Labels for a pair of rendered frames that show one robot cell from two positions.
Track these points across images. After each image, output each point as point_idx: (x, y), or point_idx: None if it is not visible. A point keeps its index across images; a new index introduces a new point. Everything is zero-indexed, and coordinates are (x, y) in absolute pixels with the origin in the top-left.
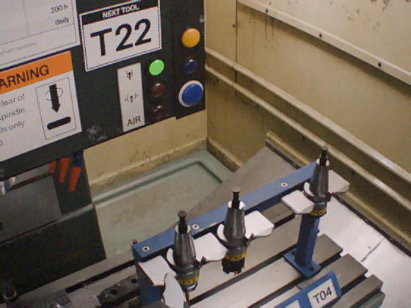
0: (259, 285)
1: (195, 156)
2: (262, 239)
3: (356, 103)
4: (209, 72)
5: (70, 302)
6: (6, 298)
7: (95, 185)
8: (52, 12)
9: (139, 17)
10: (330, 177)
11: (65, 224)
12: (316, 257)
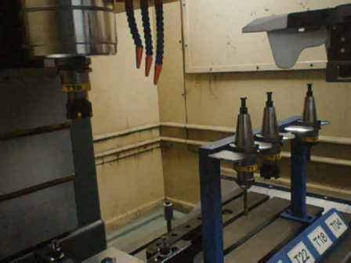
0: (274, 233)
1: (159, 211)
2: (255, 210)
3: (294, 106)
4: (164, 139)
5: (124, 253)
6: (53, 259)
7: None
8: None
9: None
10: None
11: (79, 237)
12: (306, 214)
